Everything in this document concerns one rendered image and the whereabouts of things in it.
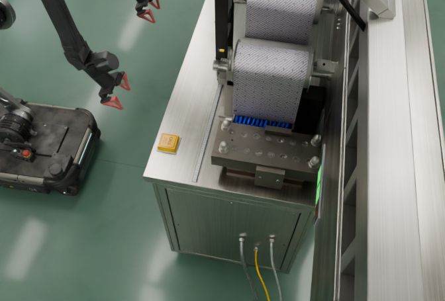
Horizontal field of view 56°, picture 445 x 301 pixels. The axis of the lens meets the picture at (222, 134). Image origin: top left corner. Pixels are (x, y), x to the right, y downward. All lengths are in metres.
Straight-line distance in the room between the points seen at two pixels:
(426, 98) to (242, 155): 0.63
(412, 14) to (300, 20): 0.36
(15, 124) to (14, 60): 1.08
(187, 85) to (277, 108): 0.50
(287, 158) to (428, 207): 0.60
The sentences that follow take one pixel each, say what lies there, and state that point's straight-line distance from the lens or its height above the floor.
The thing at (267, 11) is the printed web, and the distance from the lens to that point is 1.53.
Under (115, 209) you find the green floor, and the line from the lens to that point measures 2.59.
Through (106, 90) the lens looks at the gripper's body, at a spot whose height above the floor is 1.13.
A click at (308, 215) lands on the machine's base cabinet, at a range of 1.63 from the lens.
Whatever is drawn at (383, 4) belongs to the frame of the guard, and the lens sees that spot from 1.03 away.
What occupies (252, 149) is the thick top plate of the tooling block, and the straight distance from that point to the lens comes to 1.50.
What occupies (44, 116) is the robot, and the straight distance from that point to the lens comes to 2.80.
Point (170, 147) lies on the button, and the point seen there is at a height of 0.92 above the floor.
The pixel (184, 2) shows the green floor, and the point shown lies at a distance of 3.77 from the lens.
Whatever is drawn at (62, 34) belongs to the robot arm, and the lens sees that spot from 1.47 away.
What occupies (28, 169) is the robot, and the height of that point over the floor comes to 0.24.
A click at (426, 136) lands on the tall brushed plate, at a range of 1.14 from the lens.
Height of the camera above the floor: 2.28
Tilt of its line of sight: 55 degrees down
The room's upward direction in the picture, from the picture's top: straight up
